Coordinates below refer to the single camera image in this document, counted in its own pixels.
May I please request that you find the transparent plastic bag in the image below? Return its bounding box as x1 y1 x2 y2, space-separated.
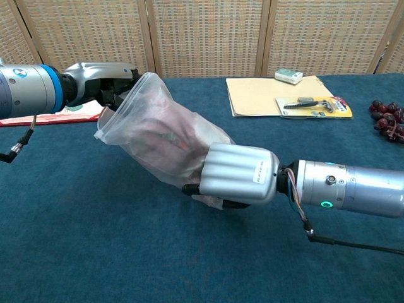
93 71 236 211

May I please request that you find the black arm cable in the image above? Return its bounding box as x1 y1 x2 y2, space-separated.
283 169 404 255
0 115 37 164

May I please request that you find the woven bamboo folding screen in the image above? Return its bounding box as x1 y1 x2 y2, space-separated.
0 0 404 78

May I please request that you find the blue felt table mat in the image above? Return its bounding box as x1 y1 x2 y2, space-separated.
0 73 404 303

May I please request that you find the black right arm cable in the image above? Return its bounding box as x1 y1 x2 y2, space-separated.
283 169 404 255

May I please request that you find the small white green box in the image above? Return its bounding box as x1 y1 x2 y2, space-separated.
274 68 304 85

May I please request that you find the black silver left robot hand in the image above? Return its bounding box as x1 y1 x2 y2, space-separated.
61 62 141 110

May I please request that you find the tan manila folder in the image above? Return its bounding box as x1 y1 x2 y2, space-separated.
225 74 335 117

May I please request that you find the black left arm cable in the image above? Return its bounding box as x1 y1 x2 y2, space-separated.
0 115 37 164

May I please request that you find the dark red grape bunch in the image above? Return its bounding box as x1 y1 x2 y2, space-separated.
369 100 404 143

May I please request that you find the red framed certificate folder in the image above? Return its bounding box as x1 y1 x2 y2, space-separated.
0 100 105 127

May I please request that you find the yellow razor blister pack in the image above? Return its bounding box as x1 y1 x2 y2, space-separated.
275 95 354 120

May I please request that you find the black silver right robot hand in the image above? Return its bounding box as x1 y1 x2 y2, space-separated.
182 142 281 211

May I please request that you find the pink item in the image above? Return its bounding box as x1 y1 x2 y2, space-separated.
126 97 206 177

